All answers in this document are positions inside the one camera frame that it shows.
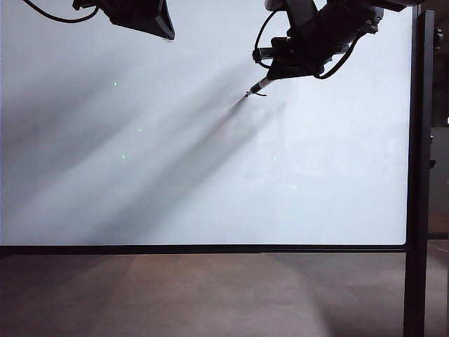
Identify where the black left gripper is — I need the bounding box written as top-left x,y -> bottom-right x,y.
72,0 -> 176,41

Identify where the black whiteboard stand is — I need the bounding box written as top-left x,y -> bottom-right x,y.
402,9 -> 437,337

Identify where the grey background cabinet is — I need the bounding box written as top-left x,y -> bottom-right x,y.
429,126 -> 449,216

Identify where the white whiteboard marker pen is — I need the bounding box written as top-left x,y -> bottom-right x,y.
246,77 -> 274,98

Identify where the white whiteboard with black frame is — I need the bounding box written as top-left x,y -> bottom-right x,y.
0,0 -> 421,256

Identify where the black right gripper cable loop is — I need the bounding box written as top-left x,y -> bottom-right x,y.
251,9 -> 293,68

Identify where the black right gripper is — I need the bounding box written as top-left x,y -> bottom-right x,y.
253,16 -> 352,80

